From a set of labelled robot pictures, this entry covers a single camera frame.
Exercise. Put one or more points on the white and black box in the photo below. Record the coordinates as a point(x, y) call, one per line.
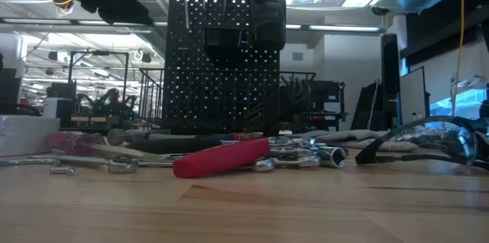
point(53, 109)

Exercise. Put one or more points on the short black plastic bin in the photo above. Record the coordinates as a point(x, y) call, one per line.
point(223, 52)

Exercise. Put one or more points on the black equipment cart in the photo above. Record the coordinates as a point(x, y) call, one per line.
point(330, 94)

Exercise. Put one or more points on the black gantry frame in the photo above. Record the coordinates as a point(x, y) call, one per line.
point(70, 75)

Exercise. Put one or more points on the red and blue pliers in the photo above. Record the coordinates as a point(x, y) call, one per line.
point(229, 136)

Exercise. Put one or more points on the black metal peg board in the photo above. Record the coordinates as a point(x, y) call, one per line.
point(191, 82)

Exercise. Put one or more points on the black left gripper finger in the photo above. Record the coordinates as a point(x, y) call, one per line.
point(128, 11)

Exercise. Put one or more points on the white panel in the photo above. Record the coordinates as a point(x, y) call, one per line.
point(412, 98)

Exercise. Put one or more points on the black leaning board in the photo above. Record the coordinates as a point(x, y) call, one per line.
point(363, 109)

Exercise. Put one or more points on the black column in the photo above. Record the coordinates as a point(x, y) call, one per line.
point(390, 82)

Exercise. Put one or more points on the long chrome tubular socket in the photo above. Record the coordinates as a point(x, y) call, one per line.
point(332, 157)

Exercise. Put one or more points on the tall black plastic bin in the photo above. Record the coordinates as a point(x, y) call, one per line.
point(269, 17)

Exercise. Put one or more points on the black safety glasses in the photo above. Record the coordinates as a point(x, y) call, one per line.
point(366, 155)

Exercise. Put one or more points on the grey striped work glove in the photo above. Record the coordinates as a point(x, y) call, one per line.
point(397, 146)
point(355, 135)

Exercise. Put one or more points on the white tape roll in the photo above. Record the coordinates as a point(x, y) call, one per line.
point(26, 136)

